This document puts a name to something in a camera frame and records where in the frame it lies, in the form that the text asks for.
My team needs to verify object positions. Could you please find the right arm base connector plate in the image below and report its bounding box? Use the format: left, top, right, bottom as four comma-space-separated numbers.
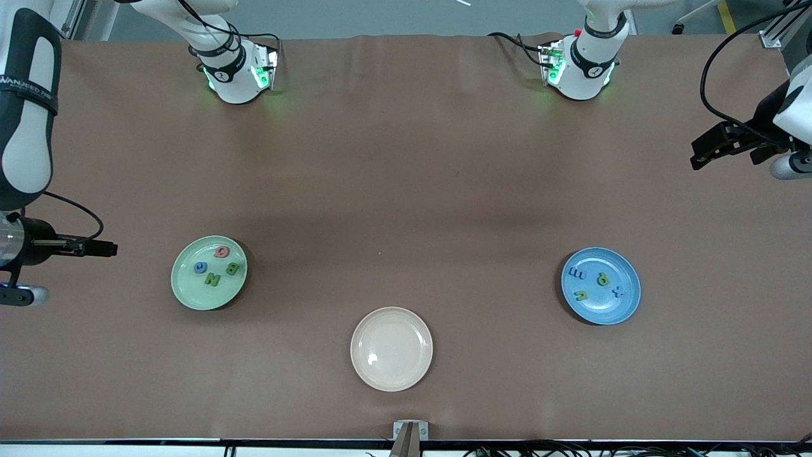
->
252, 41, 280, 91

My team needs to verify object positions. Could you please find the left arm base connector plate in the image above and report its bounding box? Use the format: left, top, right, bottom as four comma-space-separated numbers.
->
538, 41, 565, 86

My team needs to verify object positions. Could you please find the green plate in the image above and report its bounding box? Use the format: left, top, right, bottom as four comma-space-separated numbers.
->
171, 235, 249, 311

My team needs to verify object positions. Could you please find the white stand leg black caster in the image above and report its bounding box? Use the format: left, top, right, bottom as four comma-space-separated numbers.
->
672, 0, 714, 36

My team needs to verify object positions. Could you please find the blue plate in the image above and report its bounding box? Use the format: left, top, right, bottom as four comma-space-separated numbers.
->
561, 247, 641, 326

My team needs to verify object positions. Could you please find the brown table mat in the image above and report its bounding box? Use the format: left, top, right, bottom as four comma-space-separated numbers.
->
0, 33, 812, 443

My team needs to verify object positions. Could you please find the beige plate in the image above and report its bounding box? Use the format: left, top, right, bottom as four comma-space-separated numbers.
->
350, 307, 434, 392

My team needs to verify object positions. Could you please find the aluminium frame profile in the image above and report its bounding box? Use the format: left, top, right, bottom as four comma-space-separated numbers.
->
48, 0, 86, 56
759, 0, 812, 50

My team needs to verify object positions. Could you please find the black left arm base cable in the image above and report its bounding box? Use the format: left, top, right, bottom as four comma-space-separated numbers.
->
487, 32, 549, 67

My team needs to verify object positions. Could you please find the black arm base cable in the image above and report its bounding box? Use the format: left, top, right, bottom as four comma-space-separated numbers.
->
184, 0, 283, 45
487, 32, 549, 67

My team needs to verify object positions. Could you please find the black right arm base cable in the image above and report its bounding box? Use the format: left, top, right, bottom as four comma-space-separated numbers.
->
184, 0, 283, 45

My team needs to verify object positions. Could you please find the black cable bundle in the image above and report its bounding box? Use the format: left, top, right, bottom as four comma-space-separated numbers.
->
463, 438, 812, 457

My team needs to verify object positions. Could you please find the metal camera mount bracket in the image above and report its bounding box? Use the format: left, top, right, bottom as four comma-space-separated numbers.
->
390, 420, 429, 457

